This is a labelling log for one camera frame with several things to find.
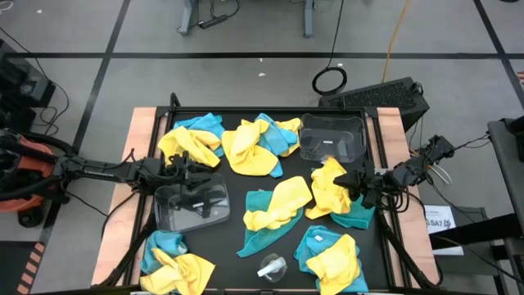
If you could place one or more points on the black table mat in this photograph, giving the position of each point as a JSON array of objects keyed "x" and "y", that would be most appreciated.
[{"x": 221, "y": 246}]

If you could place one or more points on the black equipment stack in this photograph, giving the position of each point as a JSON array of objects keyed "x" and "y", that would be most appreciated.
[{"x": 20, "y": 82}]

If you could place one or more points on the black perforated computer case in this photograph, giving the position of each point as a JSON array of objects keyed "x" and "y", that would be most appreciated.
[{"x": 376, "y": 96}]

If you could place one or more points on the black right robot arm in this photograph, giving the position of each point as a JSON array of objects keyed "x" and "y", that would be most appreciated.
[{"x": 413, "y": 168}]

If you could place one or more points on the black camera post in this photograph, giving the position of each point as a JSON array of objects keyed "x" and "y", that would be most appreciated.
[{"x": 174, "y": 102}]

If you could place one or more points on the grey desk leg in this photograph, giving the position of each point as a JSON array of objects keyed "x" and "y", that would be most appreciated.
[
  {"x": 308, "y": 20},
  {"x": 188, "y": 16}
]

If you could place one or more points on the black metal cart frame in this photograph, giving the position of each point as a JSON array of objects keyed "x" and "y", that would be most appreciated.
[{"x": 475, "y": 233}]

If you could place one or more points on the orange shop vacuum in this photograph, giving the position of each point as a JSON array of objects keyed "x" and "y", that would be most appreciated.
[{"x": 32, "y": 168}]

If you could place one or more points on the white paper sign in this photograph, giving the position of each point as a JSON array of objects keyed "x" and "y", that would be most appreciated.
[{"x": 440, "y": 215}]

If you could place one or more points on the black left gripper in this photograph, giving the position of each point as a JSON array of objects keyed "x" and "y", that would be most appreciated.
[{"x": 157, "y": 172}]

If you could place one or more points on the yellow microfiber towel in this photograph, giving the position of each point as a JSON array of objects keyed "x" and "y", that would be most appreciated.
[
  {"x": 335, "y": 266},
  {"x": 184, "y": 143},
  {"x": 286, "y": 196},
  {"x": 245, "y": 155},
  {"x": 327, "y": 188},
  {"x": 291, "y": 125},
  {"x": 180, "y": 274}
]

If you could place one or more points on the clear plastic basket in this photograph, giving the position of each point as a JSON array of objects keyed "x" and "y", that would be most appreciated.
[
  {"x": 348, "y": 131},
  {"x": 221, "y": 213}
]

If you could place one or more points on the black power strip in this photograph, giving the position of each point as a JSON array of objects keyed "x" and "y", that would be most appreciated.
[{"x": 213, "y": 21}]

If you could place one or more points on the black aluminium table frame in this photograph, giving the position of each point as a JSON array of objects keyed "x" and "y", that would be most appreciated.
[{"x": 229, "y": 109}]

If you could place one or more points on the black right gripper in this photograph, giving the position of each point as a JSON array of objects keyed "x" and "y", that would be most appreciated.
[{"x": 374, "y": 180}]

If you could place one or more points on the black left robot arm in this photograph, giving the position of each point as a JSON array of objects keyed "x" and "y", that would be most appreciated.
[{"x": 94, "y": 170}]

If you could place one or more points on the dark grey cart top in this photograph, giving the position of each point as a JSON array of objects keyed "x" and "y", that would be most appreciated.
[{"x": 507, "y": 164}]

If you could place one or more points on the light blue microfiber towel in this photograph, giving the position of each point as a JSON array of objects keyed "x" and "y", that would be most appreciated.
[
  {"x": 163, "y": 241},
  {"x": 204, "y": 123},
  {"x": 311, "y": 246},
  {"x": 274, "y": 137}
]

